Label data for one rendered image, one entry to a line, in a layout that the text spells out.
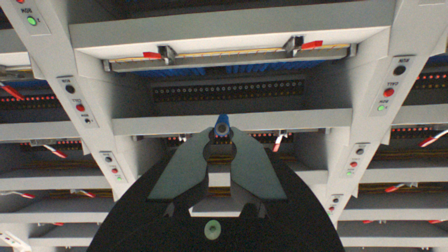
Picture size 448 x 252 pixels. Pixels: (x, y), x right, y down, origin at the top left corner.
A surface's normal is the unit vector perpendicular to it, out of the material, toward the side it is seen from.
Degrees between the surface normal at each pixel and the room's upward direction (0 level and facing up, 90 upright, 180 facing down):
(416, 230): 163
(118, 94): 90
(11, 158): 90
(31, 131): 107
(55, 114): 90
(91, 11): 90
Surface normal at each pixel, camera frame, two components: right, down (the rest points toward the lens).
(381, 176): -0.04, 0.12
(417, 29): -0.02, 0.40
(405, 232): -0.04, -0.99
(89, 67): 1.00, -0.04
